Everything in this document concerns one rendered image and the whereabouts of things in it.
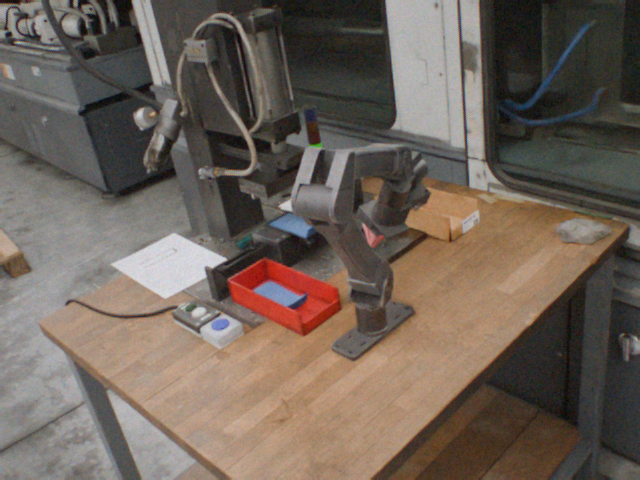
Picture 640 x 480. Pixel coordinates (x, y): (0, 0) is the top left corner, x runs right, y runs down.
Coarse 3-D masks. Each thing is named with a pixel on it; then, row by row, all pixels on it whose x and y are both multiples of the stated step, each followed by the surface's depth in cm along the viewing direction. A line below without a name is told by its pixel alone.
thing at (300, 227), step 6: (288, 216) 173; (294, 216) 173; (276, 222) 171; (282, 222) 171; (300, 222) 169; (282, 228) 168; (288, 228) 167; (294, 228) 167; (300, 228) 166; (306, 228) 166; (312, 228) 161; (300, 234) 163; (306, 234) 161; (312, 234) 163
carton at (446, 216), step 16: (432, 192) 179; (448, 192) 175; (432, 208) 182; (448, 208) 177; (464, 208) 173; (416, 224) 172; (432, 224) 168; (448, 224) 164; (464, 224) 169; (448, 240) 167
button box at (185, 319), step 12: (72, 300) 170; (192, 300) 155; (108, 312) 160; (156, 312) 157; (180, 312) 152; (192, 312) 150; (216, 312) 149; (180, 324) 152; (192, 324) 147; (204, 324) 147
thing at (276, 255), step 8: (256, 240) 169; (288, 240) 165; (320, 240) 173; (272, 248) 165; (280, 248) 163; (288, 248) 165; (296, 248) 167; (272, 256) 167; (280, 256) 164; (288, 256) 166; (296, 256) 168; (288, 264) 167
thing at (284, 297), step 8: (264, 288) 159; (272, 288) 159; (280, 288) 158; (272, 296) 155; (280, 296) 155; (288, 296) 154; (296, 296) 154; (304, 296) 149; (288, 304) 147; (296, 304) 149
